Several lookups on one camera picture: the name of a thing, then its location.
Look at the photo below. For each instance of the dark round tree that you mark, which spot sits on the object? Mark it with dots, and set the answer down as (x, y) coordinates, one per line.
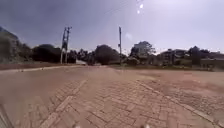
(106, 55)
(45, 53)

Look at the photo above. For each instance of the tall leafy tree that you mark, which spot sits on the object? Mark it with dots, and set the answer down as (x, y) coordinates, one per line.
(142, 49)

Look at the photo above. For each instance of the red brick path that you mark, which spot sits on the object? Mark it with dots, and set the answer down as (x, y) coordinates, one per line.
(113, 103)

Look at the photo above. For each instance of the double utility pole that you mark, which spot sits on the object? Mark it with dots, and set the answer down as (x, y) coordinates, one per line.
(65, 43)

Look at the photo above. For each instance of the pale kerb stone line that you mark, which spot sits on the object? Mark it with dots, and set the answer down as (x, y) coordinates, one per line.
(63, 104)

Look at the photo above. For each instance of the pale concrete kerb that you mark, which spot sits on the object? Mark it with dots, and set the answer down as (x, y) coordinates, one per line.
(173, 100)

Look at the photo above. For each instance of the row of low buildings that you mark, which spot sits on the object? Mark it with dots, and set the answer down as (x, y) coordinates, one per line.
(186, 58)

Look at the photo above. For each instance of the pale distant kerb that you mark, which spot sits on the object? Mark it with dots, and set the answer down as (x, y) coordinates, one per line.
(36, 69)

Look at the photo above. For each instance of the reddish dusty road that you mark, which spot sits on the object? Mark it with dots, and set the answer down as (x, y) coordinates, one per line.
(193, 83)

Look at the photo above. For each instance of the building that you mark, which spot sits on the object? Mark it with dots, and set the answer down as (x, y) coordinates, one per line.
(8, 46)

